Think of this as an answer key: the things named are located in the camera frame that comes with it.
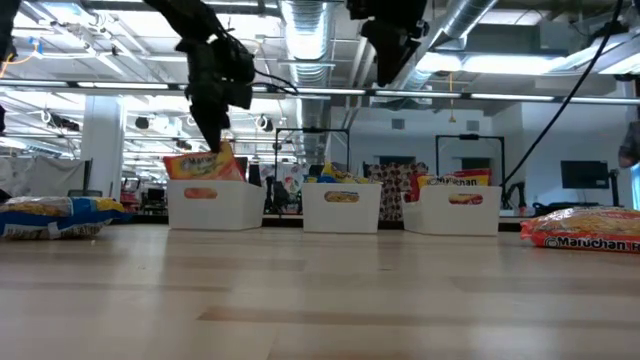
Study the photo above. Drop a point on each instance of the white plastic bin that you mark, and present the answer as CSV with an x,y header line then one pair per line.
x,y
450,220
215,215
340,217

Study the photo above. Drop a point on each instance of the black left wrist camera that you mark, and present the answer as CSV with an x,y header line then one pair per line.
x,y
235,70

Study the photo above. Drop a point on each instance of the long ceiling light strip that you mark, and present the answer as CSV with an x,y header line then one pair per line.
x,y
425,94

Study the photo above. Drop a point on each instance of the bright ceiling light panel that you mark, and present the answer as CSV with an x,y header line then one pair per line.
x,y
510,18

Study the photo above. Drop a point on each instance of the orange Maruchan ramen packet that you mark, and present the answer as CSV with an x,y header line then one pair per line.
x,y
200,193
205,167
580,227

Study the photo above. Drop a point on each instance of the silver ventilation duct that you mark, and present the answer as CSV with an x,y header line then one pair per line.
x,y
307,50
465,15

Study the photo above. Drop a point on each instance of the black ceiling spotlight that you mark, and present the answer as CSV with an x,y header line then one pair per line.
x,y
267,123

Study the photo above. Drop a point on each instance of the grey cloth partition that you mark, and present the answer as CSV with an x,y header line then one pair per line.
x,y
40,175

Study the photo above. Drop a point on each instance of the black monitor on stand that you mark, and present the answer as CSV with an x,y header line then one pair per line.
x,y
585,175

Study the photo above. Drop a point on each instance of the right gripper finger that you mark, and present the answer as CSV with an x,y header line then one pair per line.
x,y
406,55
389,65

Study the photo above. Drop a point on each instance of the white building column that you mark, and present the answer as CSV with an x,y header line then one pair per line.
x,y
102,145

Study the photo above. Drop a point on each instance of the black background rig frame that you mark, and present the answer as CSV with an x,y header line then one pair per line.
x,y
312,130
470,136

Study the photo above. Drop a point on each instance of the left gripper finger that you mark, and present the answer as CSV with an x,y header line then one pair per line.
x,y
205,120
222,120

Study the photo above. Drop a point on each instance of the grey office chair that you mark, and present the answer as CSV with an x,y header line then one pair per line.
x,y
85,193

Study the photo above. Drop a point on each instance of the black background robot arm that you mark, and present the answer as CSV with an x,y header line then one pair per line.
x,y
517,192
280,195

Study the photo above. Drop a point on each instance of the blue lit screen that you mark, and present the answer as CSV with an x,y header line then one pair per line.
x,y
636,185

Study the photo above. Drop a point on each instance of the blue Maruchan ramen packet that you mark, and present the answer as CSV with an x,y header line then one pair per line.
x,y
55,217
342,197
340,174

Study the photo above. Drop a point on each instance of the patterned fabric chair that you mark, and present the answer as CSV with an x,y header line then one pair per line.
x,y
395,195

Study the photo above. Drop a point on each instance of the black aluminium table frame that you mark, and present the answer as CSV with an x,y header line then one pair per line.
x,y
145,219

